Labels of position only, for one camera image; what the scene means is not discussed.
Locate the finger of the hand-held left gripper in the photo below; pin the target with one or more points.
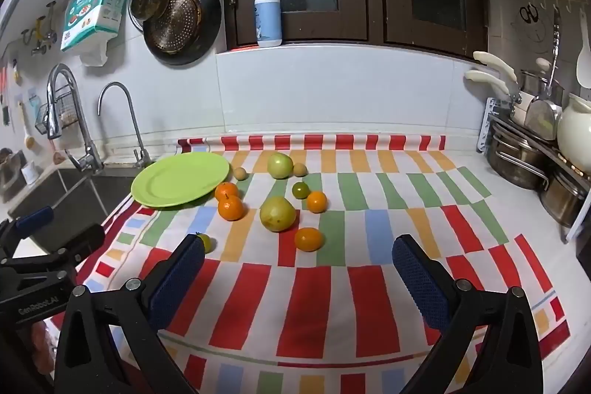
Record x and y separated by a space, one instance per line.
34 218
69 244

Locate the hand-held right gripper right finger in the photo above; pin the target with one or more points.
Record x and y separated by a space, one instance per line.
420 278

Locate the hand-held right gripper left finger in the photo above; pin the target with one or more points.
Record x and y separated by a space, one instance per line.
178 283

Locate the small green tomato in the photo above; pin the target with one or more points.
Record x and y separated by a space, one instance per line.
207 244
300 190

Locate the orange tangerine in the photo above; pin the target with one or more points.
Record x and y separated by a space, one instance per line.
231 208
309 239
226 190
316 201

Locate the green plate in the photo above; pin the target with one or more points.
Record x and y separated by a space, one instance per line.
180 179

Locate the yellow-green apple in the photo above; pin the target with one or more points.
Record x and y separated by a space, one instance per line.
277 214

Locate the steel sink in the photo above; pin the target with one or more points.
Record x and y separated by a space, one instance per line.
55 200

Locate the colourful striped tablecloth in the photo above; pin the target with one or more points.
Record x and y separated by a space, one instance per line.
369 283

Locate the chrome pull-down faucet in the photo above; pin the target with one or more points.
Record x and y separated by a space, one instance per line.
60 98

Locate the small tan longan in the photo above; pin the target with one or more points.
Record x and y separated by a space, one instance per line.
239 173
300 168

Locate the slim gooseneck faucet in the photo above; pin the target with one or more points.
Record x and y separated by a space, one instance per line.
121 96

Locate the large green apple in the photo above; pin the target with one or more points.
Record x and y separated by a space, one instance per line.
280 165

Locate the white blue cutting board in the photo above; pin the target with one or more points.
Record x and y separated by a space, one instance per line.
489 124

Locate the steel spatula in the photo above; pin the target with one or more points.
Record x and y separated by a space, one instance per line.
542 117

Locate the white jug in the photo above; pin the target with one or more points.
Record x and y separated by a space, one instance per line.
575 131

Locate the teal tissue pack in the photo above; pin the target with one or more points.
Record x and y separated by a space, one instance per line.
94 13

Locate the copper colander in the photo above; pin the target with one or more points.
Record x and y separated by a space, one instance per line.
178 22

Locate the black frying pan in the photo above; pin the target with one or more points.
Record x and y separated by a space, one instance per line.
210 20

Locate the white rice paddle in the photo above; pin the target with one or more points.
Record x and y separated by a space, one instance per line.
584 61

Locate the white blue pump bottle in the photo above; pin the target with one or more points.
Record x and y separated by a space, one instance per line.
268 18

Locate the black scissors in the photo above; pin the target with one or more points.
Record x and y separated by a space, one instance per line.
529 13

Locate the brass wall hook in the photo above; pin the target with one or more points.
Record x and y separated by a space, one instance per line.
39 35

